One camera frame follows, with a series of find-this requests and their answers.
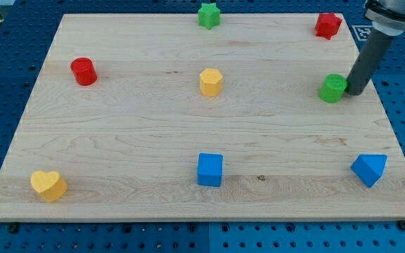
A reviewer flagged blue cube block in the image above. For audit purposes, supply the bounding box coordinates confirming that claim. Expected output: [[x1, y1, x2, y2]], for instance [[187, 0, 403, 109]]
[[197, 153, 224, 187]]

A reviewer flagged green cylinder block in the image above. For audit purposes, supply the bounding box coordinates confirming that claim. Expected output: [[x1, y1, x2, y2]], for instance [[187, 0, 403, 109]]
[[319, 74, 347, 103]]

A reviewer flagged blue triangle block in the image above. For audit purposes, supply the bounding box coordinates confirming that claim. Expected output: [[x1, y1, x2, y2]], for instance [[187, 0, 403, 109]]
[[350, 154, 387, 188]]

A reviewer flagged black white fiducial marker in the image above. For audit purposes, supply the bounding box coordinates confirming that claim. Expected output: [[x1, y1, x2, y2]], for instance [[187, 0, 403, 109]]
[[352, 25, 373, 41]]

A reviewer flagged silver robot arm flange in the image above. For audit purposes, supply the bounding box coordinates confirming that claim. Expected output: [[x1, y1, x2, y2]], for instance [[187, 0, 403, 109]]
[[364, 0, 405, 32]]

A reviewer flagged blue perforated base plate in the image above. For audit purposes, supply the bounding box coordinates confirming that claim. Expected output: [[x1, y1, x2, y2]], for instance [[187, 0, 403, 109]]
[[0, 1, 405, 252]]

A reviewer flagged yellow hexagon block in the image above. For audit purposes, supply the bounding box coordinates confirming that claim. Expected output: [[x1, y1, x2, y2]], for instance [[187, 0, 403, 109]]
[[199, 68, 224, 97]]

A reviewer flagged red cylinder block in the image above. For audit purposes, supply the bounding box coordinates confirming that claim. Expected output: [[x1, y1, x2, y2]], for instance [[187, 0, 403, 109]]
[[70, 58, 98, 86]]

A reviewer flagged red star block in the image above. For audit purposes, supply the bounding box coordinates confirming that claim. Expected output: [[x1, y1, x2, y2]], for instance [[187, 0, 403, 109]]
[[315, 13, 342, 40]]

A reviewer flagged light wooden board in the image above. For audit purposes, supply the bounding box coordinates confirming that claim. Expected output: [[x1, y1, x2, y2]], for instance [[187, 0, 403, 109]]
[[0, 13, 405, 223]]

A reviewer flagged yellow heart block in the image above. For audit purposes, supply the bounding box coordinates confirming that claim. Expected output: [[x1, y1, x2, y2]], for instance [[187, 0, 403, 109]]
[[30, 170, 68, 202]]

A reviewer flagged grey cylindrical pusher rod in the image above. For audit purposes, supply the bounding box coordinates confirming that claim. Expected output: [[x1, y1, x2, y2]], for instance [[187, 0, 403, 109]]
[[345, 28, 397, 96]]

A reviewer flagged green star block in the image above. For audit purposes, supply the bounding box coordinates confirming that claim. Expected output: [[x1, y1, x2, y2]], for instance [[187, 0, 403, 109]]
[[198, 3, 221, 30]]

